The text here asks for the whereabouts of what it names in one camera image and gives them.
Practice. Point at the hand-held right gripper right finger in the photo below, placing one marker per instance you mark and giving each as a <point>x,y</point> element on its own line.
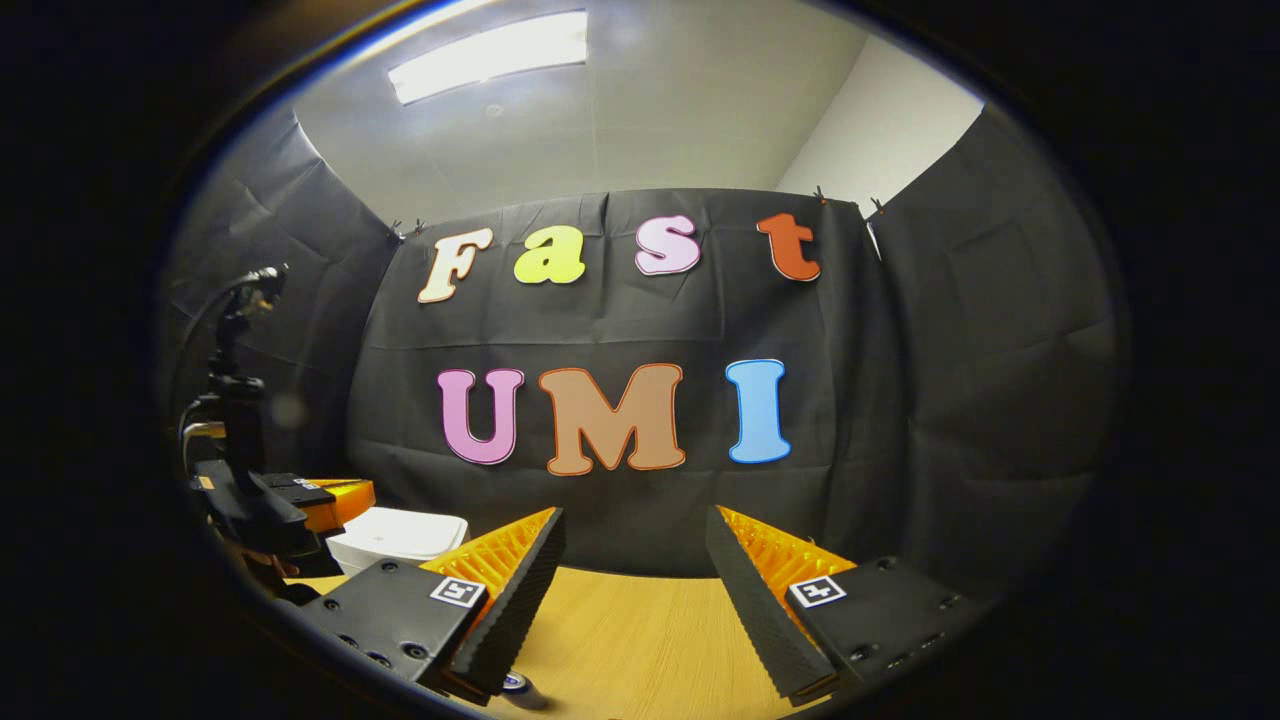
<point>755,610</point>

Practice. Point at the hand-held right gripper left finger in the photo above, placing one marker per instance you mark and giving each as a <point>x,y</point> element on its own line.
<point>520,600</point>

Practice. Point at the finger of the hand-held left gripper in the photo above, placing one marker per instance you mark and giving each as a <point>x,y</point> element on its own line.
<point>345,502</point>

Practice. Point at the white desktop garbage bin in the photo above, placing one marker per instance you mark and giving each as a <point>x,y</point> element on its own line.
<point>395,535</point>

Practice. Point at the blue pop can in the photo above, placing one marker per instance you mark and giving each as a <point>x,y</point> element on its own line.
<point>520,688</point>

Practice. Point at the wooden desktop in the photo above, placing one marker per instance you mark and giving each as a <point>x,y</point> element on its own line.
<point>640,640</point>

